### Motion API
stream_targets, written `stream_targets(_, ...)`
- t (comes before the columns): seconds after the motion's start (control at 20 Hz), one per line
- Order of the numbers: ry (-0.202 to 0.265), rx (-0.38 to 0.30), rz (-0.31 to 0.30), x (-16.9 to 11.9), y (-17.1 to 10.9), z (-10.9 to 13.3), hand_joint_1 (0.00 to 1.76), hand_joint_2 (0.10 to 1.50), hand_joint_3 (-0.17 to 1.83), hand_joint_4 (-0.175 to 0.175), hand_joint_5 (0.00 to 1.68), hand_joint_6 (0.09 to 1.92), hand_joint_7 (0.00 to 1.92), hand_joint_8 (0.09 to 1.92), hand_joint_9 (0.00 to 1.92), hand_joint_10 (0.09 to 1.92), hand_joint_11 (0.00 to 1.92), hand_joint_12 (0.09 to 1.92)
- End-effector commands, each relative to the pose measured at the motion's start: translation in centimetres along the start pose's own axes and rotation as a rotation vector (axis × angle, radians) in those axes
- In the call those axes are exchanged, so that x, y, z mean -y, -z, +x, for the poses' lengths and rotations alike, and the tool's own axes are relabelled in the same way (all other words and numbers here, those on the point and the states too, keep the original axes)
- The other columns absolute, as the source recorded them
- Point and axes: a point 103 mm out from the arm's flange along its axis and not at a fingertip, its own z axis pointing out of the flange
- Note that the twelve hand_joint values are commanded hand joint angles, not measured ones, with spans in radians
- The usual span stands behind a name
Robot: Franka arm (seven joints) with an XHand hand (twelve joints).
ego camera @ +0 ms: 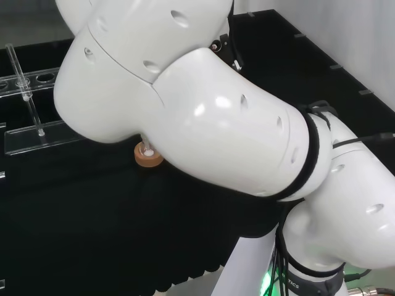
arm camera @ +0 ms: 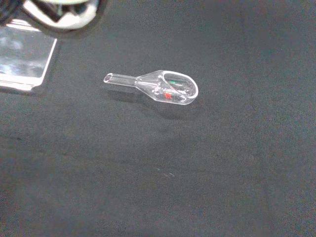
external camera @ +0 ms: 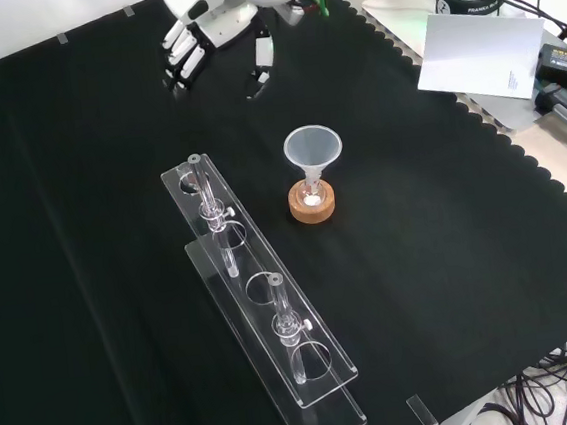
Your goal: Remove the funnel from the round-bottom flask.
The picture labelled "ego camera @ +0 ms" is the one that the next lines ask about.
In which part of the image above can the metal cable connector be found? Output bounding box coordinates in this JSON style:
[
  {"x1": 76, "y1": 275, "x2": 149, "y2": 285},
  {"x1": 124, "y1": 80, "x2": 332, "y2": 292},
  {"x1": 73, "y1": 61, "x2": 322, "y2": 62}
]
[{"x1": 347, "y1": 286, "x2": 395, "y2": 296}]

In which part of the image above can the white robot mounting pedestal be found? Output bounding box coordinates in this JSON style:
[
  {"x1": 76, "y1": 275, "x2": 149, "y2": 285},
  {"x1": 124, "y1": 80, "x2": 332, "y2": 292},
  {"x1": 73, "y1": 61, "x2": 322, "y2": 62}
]
[{"x1": 212, "y1": 230, "x2": 278, "y2": 296}]

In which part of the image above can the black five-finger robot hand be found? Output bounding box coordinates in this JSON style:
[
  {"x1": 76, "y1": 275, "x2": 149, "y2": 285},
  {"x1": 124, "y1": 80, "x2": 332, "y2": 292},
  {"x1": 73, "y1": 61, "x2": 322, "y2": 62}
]
[{"x1": 211, "y1": 32, "x2": 245, "y2": 73}]

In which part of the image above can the black base cable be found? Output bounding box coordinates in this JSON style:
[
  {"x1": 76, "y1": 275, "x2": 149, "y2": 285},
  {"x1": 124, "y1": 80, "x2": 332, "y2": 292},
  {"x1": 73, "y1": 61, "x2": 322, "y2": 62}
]
[{"x1": 344, "y1": 268, "x2": 373, "y2": 282}]

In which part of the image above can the clear funnel stand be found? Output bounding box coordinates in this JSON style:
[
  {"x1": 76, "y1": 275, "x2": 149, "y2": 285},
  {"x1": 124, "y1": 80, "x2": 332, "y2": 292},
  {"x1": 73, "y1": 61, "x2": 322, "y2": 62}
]
[{"x1": 0, "y1": 43, "x2": 88, "y2": 157}]

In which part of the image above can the clear round-bottom flask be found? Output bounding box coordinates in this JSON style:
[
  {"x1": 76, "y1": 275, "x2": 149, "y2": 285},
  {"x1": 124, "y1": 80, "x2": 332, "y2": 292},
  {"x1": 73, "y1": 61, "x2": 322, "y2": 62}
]
[{"x1": 138, "y1": 135, "x2": 156, "y2": 158}]

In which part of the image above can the black bench cloth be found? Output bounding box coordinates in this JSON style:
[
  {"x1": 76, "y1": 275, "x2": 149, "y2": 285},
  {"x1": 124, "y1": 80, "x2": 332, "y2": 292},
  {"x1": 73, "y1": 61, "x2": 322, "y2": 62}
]
[{"x1": 0, "y1": 9, "x2": 395, "y2": 283}]

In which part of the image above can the cork ring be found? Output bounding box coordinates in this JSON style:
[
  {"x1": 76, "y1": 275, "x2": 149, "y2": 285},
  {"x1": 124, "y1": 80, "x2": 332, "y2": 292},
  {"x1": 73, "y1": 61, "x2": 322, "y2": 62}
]
[{"x1": 133, "y1": 142, "x2": 165, "y2": 169}]

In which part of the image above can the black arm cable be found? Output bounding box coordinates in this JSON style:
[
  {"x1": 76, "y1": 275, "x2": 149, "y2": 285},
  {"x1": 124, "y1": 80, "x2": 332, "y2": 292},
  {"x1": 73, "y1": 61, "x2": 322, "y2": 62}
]
[{"x1": 332, "y1": 132, "x2": 395, "y2": 148}]

